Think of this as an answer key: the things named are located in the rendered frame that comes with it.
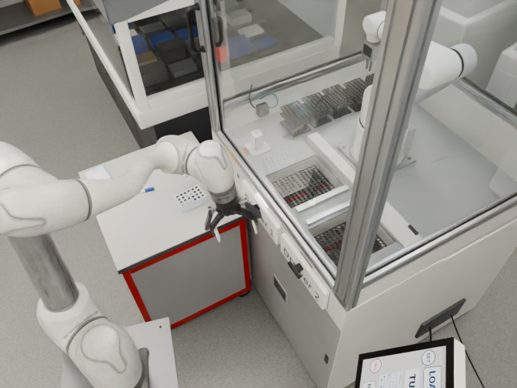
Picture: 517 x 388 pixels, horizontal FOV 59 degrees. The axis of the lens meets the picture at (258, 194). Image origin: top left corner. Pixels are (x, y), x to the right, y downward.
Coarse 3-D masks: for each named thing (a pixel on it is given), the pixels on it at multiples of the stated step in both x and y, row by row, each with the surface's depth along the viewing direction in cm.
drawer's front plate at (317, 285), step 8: (288, 240) 165; (288, 248) 166; (296, 248) 163; (296, 256) 161; (304, 264) 158; (304, 272) 160; (312, 272) 156; (312, 280) 156; (320, 280) 154; (312, 288) 159; (320, 288) 152; (320, 296) 155; (328, 296) 152; (320, 304) 158
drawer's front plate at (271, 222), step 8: (248, 184) 184; (248, 192) 184; (256, 200) 178; (264, 208) 175; (264, 216) 177; (272, 216) 173; (264, 224) 181; (272, 224) 172; (272, 232) 176; (280, 232) 172; (280, 240) 176
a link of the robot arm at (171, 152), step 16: (160, 144) 142; (176, 144) 141; (192, 144) 143; (144, 160) 128; (160, 160) 136; (176, 160) 139; (128, 176) 114; (144, 176) 120; (96, 192) 102; (112, 192) 106; (128, 192) 111; (96, 208) 102
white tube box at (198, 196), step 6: (192, 186) 202; (198, 186) 202; (180, 192) 200; (192, 192) 200; (198, 192) 199; (204, 192) 199; (174, 198) 198; (180, 198) 198; (186, 198) 198; (192, 198) 198; (198, 198) 199; (204, 198) 198; (180, 204) 195; (186, 204) 195; (192, 204) 196; (198, 204) 199; (186, 210) 196
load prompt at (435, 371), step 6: (432, 366) 112; (438, 366) 110; (426, 372) 112; (432, 372) 111; (438, 372) 109; (426, 378) 111; (432, 378) 110; (438, 378) 109; (426, 384) 110; (432, 384) 109; (438, 384) 108
